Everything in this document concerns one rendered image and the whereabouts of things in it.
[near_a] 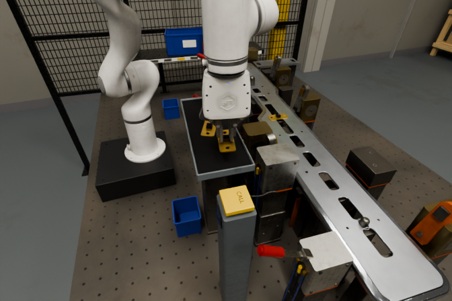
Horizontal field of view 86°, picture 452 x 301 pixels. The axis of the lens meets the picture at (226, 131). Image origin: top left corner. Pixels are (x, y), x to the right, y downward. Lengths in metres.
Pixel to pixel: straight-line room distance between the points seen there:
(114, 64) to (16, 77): 2.86
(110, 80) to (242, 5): 0.66
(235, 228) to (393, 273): 0.37
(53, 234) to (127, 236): 1.16
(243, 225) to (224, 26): 0.38
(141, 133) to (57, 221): 1.28
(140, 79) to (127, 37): 0.19
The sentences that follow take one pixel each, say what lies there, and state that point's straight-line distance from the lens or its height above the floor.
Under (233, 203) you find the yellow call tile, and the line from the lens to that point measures 0.51.
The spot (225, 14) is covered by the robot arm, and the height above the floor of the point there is 1.49.
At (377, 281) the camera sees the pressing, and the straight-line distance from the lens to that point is 0.69.
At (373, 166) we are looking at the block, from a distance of 0.89.
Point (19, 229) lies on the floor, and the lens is 2.35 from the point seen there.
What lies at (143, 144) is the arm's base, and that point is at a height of 0.88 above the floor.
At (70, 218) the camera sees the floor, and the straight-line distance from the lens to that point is 2.21.
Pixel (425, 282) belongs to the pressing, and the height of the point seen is 1.00.
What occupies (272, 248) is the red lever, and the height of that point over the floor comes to 1.13.
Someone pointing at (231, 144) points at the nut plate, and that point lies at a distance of 0.57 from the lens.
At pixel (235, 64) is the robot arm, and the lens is 0.45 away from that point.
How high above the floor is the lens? 1.56
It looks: 36 degrees down
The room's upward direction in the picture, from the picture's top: straight up
